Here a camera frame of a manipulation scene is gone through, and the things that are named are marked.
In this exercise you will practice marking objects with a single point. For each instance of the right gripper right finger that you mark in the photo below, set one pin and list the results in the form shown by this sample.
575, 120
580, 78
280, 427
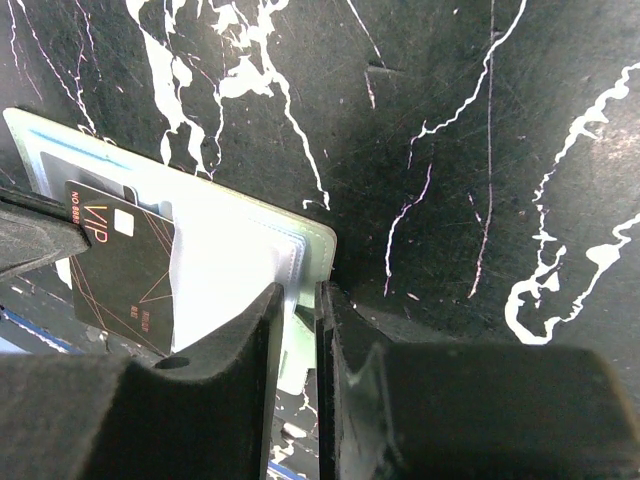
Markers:
442, 410

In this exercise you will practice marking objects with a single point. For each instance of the green card holder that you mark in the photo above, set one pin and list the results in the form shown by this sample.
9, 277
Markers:
227, 247

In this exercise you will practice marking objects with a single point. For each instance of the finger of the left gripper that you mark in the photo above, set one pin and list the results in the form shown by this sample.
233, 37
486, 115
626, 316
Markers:
35, 231

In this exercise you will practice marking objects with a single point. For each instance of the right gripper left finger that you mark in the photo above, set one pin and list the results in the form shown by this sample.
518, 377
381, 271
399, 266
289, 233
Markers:
202, 413

